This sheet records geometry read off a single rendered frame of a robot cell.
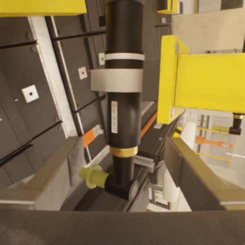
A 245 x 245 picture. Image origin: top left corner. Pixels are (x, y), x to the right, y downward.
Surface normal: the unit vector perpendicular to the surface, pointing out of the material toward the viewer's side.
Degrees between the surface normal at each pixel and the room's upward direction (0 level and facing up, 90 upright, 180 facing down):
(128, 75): 56
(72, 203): 0
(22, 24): 0
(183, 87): 90
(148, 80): 90
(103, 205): 90
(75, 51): 0
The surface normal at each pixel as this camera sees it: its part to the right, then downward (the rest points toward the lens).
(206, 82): -0.50, 0.22
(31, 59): 0.87, 0.14
